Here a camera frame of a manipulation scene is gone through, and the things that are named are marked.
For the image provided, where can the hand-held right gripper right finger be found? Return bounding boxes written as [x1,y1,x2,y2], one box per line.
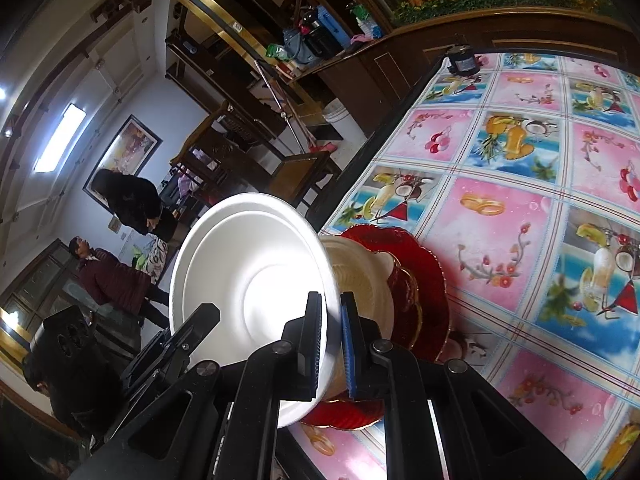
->
[340,291,587,480]

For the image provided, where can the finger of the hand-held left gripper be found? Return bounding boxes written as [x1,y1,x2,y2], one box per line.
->
[167,302,222,361]
[119,329,193,397]

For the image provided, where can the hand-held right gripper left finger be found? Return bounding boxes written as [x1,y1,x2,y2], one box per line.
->
[70,291,329,480]

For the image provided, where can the white foam bowl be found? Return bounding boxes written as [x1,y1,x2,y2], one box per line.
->
[169,192,335,429]

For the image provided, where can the beige ribbed paper bowl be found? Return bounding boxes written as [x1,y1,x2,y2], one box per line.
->
[320,236,397,402]

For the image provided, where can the red glass plate with sticker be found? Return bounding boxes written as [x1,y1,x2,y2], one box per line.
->
[384,255,424,352]

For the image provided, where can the wooden chair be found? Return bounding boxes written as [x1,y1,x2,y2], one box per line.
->
[270,151,342,208]

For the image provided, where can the carved wooden armchair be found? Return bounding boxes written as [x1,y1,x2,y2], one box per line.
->
[169,101,282,206]

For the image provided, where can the fruit print checked tablecloth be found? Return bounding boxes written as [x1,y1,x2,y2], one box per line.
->
[290,52,640,480]

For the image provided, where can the rectangular ceiling light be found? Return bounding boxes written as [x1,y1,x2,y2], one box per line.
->
[33,103,86,174]

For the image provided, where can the white bucket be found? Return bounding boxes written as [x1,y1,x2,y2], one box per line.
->
[322,102,349,127]

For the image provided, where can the mop with metal pole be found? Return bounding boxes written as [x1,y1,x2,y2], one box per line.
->
[254,57,342,154]

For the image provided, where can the dark wooden cabinet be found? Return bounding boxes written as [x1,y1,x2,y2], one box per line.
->
[317,7,632,166]

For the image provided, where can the black countertop appliance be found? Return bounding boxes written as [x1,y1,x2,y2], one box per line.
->
[301,25,346,60]

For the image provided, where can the small black jar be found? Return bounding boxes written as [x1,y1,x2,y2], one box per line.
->
[446,44,482,75]

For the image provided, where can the wooden display shelf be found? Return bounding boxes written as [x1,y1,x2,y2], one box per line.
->
[160,0,351,116]

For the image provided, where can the blue box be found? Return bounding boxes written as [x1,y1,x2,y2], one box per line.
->
[315,6,352,47]

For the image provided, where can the green bottle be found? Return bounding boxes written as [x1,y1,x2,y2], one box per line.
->
[351,4,382,37]

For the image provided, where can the framed wall picture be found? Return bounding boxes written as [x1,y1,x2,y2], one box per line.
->
[82,114,164,211]

